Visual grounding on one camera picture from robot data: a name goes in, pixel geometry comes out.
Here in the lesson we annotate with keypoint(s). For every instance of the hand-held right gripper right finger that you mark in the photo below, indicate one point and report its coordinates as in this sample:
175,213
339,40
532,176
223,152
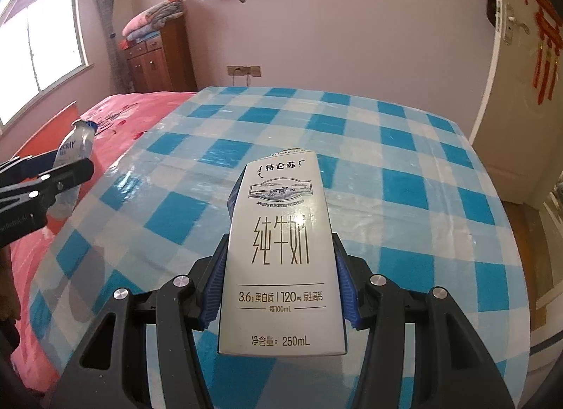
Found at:
349,299

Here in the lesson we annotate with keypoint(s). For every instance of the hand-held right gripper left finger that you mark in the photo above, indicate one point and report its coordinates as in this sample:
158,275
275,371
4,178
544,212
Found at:
211,294

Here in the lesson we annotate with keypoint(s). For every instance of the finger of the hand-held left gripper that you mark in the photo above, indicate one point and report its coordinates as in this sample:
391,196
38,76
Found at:
17,169
66,176

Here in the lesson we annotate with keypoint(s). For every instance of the white milk carton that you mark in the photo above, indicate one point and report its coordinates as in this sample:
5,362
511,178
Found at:
281,259

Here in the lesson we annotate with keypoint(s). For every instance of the pink bed cover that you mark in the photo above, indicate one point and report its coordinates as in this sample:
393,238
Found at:
110,114

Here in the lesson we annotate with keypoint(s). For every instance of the blue checked tablecloth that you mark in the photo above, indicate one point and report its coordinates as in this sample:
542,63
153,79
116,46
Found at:
396,215

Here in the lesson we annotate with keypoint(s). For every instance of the window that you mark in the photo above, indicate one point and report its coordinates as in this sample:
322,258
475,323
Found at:
48,39

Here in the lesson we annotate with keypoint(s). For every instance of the wooden cabinet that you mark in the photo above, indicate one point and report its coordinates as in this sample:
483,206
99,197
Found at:
162,61

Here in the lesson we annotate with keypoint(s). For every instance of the grey mesh curtain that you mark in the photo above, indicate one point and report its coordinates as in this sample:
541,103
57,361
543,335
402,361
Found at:
107,17

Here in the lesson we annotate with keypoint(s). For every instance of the folded floral blanket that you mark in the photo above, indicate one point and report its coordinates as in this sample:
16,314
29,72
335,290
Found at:
151,17

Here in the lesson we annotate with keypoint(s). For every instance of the white door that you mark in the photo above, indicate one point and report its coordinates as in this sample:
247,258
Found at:
506,127

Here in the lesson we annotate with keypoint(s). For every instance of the red hanging door decoration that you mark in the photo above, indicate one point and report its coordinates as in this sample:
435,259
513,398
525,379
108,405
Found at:
545,39

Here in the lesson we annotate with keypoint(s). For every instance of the beige wall socket panel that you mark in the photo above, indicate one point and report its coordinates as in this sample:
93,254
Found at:
244,70

